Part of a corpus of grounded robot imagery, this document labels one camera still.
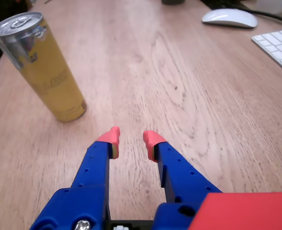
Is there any blue gripper finger with pink tip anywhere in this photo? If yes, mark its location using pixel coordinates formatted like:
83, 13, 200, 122
142, 130, 223, 204
29, 126, 121, 230

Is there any yellow Red Bull can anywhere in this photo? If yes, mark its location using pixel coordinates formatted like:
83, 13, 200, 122
0, 11, 88, 122

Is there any white slim keyboard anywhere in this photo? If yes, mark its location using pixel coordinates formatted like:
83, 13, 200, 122
251, 27, 282, 80

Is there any white computer mouse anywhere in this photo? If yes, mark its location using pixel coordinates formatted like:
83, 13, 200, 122
201, 8, 259, 29

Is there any white paper cup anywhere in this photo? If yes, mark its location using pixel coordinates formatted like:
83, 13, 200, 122
255, 0, 282, 14

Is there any red camera mount bracket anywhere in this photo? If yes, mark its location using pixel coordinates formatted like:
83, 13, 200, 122
190, 191, 282, 230

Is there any thin black desk cable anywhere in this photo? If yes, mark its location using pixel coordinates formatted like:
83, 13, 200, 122
241, 7, 282, 27

